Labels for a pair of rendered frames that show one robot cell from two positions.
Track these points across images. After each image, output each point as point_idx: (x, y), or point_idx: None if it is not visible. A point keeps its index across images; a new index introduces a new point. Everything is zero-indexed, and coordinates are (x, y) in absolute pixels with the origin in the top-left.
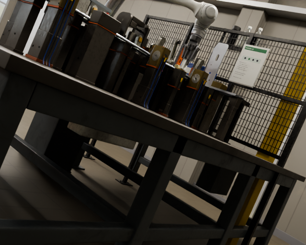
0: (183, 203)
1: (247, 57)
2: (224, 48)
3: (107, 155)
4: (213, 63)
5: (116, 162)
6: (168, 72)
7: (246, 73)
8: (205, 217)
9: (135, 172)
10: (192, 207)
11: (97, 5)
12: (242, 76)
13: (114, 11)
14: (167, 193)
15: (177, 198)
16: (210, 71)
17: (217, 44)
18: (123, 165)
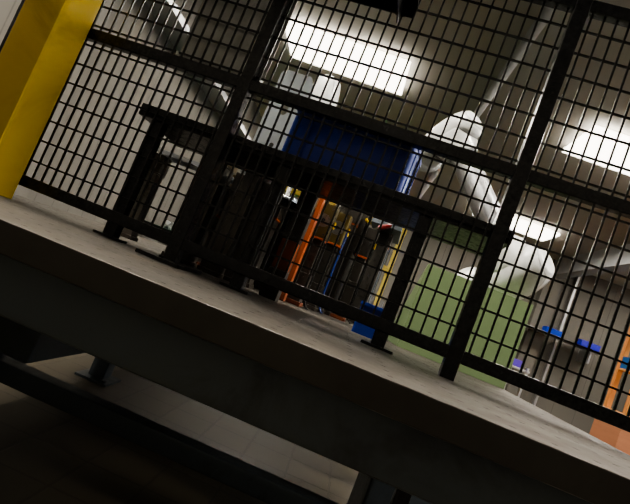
0: (76, 387)
1: (264, 1)
2: (287, 81)
3: (328, 502)
4: (282, 122)
5: (282, 478)
6: None
7: (226, 40)
8: (25, 364)
9: (220, 453)
10: (56, 380)
11: (374, 226)
12: (231, 54)
13: (473, 212)
14: (118, 405)
15: (94, 400)
16: (274, 141)
17: (310, 82)
18: (262, 471)
